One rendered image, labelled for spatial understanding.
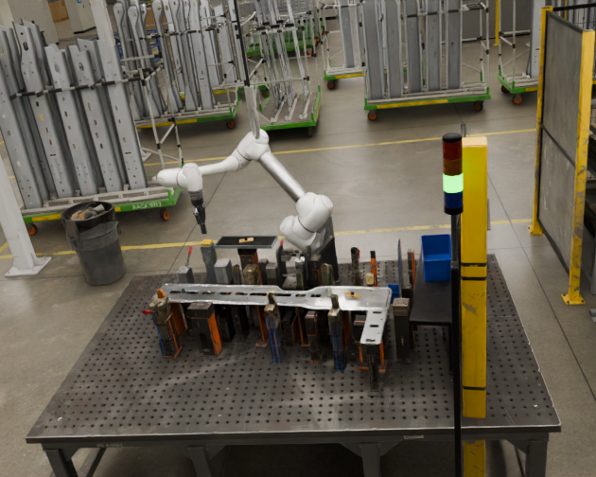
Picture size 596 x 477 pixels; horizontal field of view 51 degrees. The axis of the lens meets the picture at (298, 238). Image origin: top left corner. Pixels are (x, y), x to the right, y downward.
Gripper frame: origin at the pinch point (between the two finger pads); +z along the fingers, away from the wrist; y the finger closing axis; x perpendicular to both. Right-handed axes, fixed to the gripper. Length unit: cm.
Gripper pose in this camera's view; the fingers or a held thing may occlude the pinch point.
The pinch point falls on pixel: (203, 228)
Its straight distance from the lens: 381.8
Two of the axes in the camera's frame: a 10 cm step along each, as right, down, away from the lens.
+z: 1.3, 8.9, 4.3
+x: 9.6, 0.0, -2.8
